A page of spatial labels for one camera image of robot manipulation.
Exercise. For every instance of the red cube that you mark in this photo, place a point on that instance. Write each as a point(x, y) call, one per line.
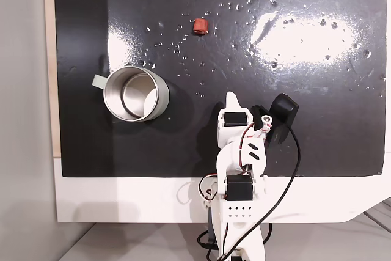
point(200, 26)

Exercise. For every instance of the sage green steel mug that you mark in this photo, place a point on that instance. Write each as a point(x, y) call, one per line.
point(162, 96)

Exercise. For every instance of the black glossy mat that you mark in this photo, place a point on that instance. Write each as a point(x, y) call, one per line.
point(152, 145)

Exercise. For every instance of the grey table clamp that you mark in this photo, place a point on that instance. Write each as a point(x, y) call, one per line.
point(210, 224)

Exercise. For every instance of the beige wooden board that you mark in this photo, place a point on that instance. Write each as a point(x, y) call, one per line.
point(50, 59)

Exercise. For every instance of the black oval camera box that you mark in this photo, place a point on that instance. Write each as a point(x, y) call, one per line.
point(284, 108)

